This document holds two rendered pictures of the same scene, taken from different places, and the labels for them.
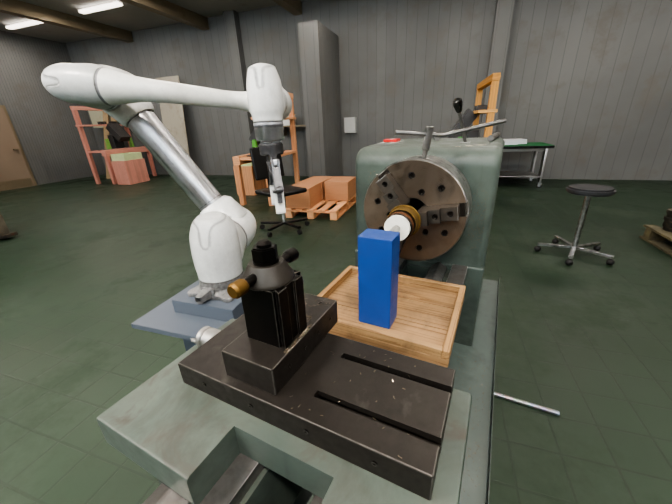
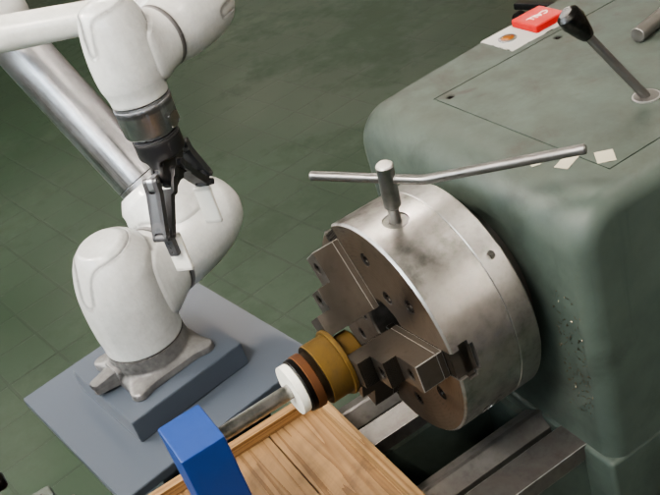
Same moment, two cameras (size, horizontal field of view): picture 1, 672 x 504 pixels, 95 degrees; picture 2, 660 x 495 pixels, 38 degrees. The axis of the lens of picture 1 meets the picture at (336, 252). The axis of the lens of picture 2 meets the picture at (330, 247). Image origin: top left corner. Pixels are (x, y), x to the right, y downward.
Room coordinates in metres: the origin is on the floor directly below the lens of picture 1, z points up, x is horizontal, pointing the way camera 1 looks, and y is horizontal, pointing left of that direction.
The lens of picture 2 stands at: (0.12, -0.85, 1.86)
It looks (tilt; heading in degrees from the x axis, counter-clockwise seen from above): 32 degrees down; 41
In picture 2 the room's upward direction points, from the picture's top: 19 degrees counter-clockwise
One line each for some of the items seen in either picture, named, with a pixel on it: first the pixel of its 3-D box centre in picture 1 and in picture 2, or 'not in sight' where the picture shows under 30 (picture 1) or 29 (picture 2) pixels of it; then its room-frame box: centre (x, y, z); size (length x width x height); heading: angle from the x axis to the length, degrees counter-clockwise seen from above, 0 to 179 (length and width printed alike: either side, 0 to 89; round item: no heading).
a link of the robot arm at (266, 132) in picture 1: (269, 132); (147, 115); (1.03, 0.19, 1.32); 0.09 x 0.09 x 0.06
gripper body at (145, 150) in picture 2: (272, 157); (164, 156); (1.03, 0.19, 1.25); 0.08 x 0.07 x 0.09; 16
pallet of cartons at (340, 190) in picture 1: (323, 195); not in sight; (5.17, 0.17, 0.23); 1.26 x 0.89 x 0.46; 163
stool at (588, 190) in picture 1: (577, 222); not in sight; (2.88, -2.40, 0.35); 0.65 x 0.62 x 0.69; 157
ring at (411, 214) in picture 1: (402, 222); (327, 367); (0.81, -0.19, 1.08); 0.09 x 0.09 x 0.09; 62
